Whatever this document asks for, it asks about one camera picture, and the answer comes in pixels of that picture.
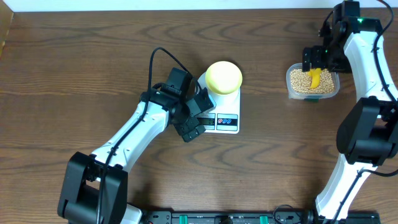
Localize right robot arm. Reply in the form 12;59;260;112
302;1;397;223

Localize clear plastic container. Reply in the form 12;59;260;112
286;63;340;100

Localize pale yellow bowl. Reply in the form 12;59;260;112
205;61;243;95

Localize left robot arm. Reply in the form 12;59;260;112
57;83;216;223

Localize soybeans in container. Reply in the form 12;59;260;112
290;69;335;94

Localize white digital kitchen scale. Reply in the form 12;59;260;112
196;73;241;134

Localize left black cable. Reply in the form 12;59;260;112
95;46;203;224

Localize yellow measuring scoop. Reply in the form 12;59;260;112
308;68;322;89

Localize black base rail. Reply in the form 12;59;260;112
136;210;382;224

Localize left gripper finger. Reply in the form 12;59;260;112
174;117;206;142
191;88;216;115

